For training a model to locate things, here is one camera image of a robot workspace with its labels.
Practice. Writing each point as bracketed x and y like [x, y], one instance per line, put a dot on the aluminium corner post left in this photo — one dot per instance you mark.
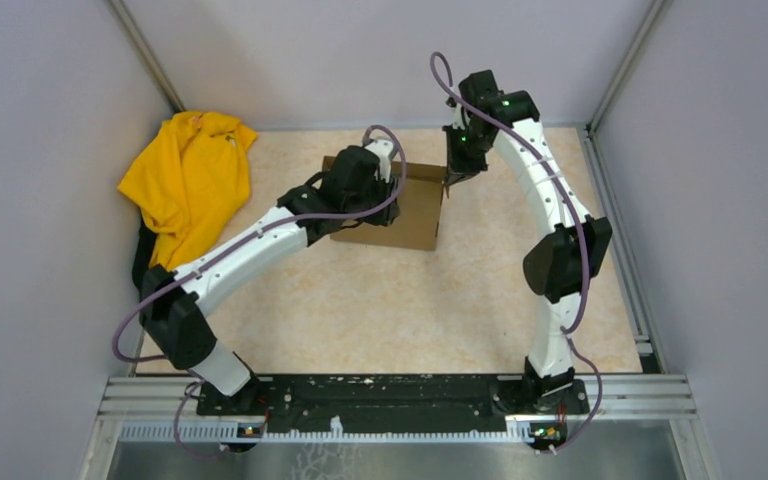
[145, 54]

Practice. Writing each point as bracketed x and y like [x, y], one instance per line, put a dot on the black cloth under jacket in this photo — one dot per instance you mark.
[143, 254]

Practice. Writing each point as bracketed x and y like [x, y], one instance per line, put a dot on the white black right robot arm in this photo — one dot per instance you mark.
[573, 243]

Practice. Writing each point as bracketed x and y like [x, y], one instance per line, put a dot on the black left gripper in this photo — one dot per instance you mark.
[385, 215]

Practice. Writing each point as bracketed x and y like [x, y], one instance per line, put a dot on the aluminium front frame rail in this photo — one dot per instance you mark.
[163, 408]

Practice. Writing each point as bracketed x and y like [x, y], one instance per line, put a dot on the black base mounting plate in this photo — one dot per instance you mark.
[391, 404]

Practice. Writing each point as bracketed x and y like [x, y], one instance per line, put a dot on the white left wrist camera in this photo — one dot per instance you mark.
[384, 151]

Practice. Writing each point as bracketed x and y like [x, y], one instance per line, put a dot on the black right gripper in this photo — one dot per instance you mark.
[458, 169]

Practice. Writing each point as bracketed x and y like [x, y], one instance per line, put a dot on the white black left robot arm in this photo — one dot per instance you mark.
[358, 188]

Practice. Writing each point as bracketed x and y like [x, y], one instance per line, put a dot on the yellow jacket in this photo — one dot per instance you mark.
[189, 181]

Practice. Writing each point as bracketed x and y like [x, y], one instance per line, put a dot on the brown cardboard box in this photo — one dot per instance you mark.
[416, 226]

